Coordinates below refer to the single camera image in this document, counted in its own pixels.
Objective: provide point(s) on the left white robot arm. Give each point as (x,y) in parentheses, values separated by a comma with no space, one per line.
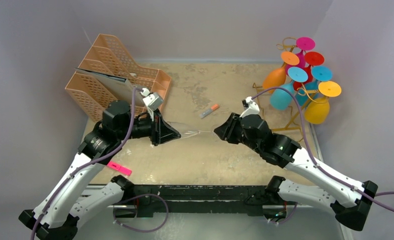
(60,215)

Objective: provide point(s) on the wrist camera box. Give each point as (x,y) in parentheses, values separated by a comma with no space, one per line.
(152,100)
(250,107)

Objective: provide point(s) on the orange plastic file organizer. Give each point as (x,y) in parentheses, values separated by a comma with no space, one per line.
(109,55)

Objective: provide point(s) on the clear wine glass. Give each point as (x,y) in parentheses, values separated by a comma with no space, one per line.
(188,131)

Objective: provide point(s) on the pink plastic clip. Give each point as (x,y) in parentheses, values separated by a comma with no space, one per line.
(119,168)

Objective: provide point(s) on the grey orange highlighter marker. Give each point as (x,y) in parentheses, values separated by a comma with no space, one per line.
(209,111)

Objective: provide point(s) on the blue wine glass front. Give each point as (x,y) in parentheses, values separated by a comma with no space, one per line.
(283,96)

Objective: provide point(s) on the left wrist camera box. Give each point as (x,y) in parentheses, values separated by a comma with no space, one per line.
(152,100)

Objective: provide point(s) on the orange wine glass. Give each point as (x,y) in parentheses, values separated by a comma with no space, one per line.
(277,77)

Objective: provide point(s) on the gold wire glass rack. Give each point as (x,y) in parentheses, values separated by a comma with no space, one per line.
(291,124)

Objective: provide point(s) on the red wine glass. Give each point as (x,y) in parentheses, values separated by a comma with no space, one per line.
(312,58)

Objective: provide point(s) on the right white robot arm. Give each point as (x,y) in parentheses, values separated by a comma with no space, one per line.
(348,199)

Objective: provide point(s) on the magenta wine glass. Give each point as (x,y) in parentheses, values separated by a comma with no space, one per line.
(304,44)

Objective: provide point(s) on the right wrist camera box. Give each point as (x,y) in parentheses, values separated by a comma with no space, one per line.
(250,107)

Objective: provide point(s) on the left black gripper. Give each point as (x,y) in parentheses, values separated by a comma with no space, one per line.
(160,131)

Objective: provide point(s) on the grey folder in organizer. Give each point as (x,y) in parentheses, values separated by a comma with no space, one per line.
(120,87)

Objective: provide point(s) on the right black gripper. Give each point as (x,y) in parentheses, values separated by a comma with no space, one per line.
(234,128)

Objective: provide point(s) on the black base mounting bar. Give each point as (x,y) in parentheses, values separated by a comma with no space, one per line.
(252,200)

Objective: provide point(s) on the yellow wine glass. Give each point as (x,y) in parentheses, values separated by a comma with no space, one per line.
(319,108)

